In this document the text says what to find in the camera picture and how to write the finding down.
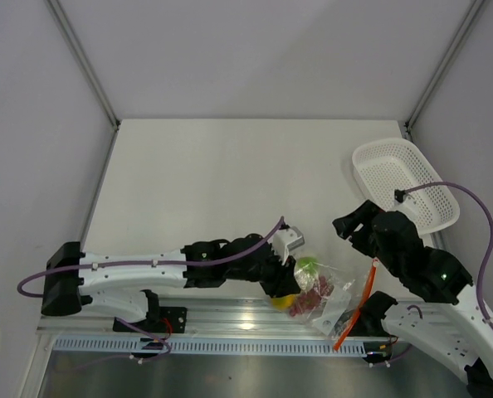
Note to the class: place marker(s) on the white slotted cable duct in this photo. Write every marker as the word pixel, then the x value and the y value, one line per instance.
pixel 211 346

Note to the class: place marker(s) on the yellow green mango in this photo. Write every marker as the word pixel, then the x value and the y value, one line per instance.
pixel 283 303

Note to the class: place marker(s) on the white cauliflower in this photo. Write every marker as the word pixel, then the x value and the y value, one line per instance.
pixel 306 272

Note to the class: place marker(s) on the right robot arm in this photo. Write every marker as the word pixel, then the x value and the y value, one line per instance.
pixel 436 277

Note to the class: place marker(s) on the clear orange zip bag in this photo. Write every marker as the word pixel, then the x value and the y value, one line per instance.
pixel 338 315

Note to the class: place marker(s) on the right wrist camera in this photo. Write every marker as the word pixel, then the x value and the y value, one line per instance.
pixel 406 204

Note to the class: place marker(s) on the white perforated plastic basket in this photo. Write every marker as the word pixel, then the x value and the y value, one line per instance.
pixel 380 167

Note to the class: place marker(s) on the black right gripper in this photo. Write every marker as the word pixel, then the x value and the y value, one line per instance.
pixel 346 224

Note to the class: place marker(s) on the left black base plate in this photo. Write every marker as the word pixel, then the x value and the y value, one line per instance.
pixel 173 320

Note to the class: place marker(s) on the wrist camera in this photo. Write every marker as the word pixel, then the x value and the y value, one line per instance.
pixel 285 241
pixel 406 204

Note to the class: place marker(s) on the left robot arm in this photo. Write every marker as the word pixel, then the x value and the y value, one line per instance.
pixel 120 287

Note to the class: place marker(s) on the red grape bunch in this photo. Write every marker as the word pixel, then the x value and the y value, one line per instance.
pixel 310 300

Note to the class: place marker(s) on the aluminium mounting rail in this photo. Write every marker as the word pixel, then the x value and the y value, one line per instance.
pixel 206 318

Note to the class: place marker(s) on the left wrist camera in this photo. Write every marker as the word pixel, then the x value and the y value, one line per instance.
pixel 285 241

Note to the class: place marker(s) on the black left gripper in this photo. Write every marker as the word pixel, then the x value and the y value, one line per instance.
pixel 283 282

